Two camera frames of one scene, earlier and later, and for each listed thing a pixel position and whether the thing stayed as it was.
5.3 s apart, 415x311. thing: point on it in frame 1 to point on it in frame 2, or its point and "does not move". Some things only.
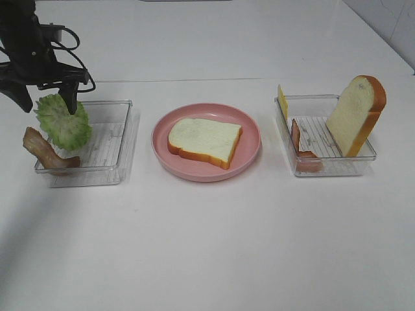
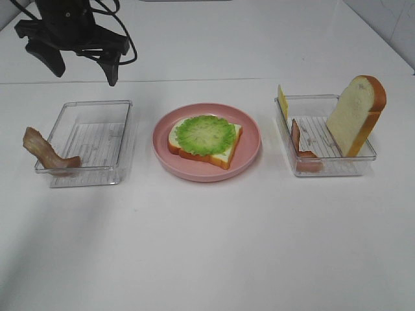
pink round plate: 244,152 does not move
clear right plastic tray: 311,113 does not move
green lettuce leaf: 68,131 to 205,135
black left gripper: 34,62 to 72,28
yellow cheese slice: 284,103 does not move
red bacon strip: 307,161 does not move
